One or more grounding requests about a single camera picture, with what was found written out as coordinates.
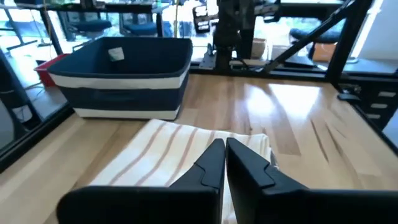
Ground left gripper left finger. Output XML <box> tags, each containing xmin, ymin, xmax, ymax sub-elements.
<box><xmin>56</xmin><ymin>138</ymin><xmax>226</xmax><ymax>224</ymax></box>

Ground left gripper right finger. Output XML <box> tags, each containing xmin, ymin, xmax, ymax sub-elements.
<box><xmin>226</xmin><ymin>137</ymin><xmax>398</xmax><ymax>224</ymax></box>

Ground white red-striped towel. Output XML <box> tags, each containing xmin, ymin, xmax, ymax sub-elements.
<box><xmin>89</xmin><ymin>118</ymin><xmax>273</xmax><ymax>224</ymax></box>

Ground navy white striped fabric basket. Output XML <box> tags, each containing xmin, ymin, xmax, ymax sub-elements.
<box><xmin>47</xmin><ymin>36</ymin><xmax>194</xmax><ymax>121</ymax></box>

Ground orange box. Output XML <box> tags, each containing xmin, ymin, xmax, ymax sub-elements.
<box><xmin>312</xmin><ymin>42</ymin><xmax>338</xmax><ymax>62</ymax></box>

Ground beige bin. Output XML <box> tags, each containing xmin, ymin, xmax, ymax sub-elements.
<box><xmin>251</xmin><ymin>37</ymin><xmax>268</xmax><ymax>59</ymax></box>

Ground red plastic crate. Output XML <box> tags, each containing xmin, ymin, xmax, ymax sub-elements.
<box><xmin>33</xmin><ymin>53</ymin><xmax>71</xmax><ymax>88</ymax></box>

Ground blue office chair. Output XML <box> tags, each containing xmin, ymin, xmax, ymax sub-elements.
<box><xmin>119</xmin><ymin>12</ymin><xmax>160</xmax><ymax>38</ymax></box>
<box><xmin>289</xmin><ymin>18</ymin><xmax>346</xmax><ymax>60</ymax></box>
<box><xmin>58</xmin><ymin>11</ymin><xmax>113</xmax><ymax>42</ymax></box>

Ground black metal table frame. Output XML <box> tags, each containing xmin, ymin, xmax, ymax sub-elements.
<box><xmin>0</xmin><ymin>0</ymin><xmax>398</xmax><ymax>172</ymax></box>

